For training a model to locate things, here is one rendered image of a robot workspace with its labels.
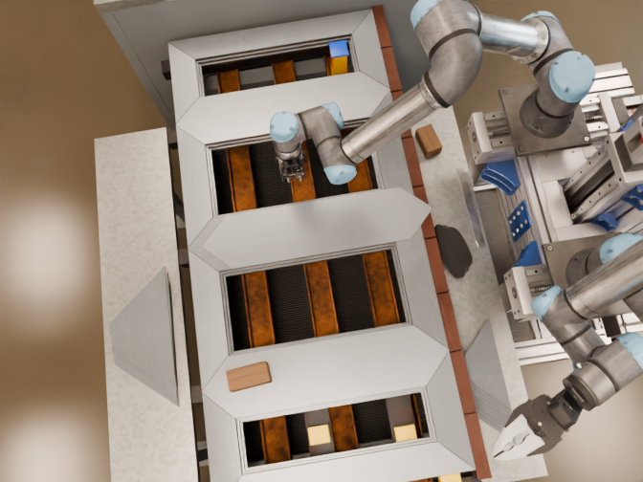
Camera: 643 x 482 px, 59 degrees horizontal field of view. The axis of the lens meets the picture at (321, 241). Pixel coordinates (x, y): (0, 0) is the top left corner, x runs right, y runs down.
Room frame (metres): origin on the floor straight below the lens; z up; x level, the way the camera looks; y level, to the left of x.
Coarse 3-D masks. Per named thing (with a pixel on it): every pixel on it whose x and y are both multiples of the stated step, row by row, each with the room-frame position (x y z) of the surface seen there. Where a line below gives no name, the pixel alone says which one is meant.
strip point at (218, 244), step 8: (224, 224) 0.62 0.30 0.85; (216, 232) 0.59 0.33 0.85; (224, 232) 0.59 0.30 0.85; (208, 240) 0.57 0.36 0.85; (216, 240) 0.57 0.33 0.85; (224, 240) 0.56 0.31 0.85; (208, 248) 0.55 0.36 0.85; (216, 248) 0.54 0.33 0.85; (224, 248) 0.54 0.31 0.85; (216, 256) 0.51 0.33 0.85; (224, 256) 0.51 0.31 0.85; (232, 264) 0.48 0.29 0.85
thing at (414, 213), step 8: (408, 192) 0.64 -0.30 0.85; (408, 200) 0.62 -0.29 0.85; (416, 200) 0.61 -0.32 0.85; (408, 208) 0.59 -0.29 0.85; (416, 208) 0.58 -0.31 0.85; (408, 216) 0.56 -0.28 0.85; (416, 216) 0.56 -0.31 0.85; (424, 216) 0.56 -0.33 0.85; (408, 224) 0.54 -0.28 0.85; (416, 224) 0.53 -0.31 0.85
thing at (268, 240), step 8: (272, 208) 0.65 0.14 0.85; (256, 216) 0.63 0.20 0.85; (264, 216) 0.63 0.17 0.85; (272, 216) 0.62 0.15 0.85; (256, 224) 0.60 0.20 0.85; (264, 224) 0.60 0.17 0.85; (272, 224) 0.60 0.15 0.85; (256, 232) 0.57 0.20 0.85; (264, 232) 0.57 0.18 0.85; (272, 232) 0.57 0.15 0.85; (256, 240) 0.55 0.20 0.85; (264, 240) 0.55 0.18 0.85; (272, 240) 0.54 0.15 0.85; (280, 240) 0.54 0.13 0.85; (256, 248) 0.52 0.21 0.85; (264, 248) 0.52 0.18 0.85; (272, 248) 0.52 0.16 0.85; (280, 248) 0.51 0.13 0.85; (264, 256) 0.49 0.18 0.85; (272, 256) 0.49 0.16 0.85; (280, 256) 0.49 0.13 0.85
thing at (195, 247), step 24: (264, 48) 1.25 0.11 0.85; (288, 48) 1.25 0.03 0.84; (312, 48) 1.25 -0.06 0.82; (360, 120) 0.93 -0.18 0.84; (216, 144) 0.91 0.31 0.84; (240, 144) 0.90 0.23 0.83; (360, 192) 0.67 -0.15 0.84; (216, 216) 0.65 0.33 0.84; (216, 264) 0.49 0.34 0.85; (264, 264) 0.47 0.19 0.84; (288, 264) 0.46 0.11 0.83; (408, 312) 0.26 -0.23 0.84; (336, 336) 0.22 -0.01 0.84; (312, 408) 0.02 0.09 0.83; (240, 432) -0.02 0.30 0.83; (432, 432) -0.09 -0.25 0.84; (240, 456) -0.09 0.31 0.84; (336, 456) -0.12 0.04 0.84
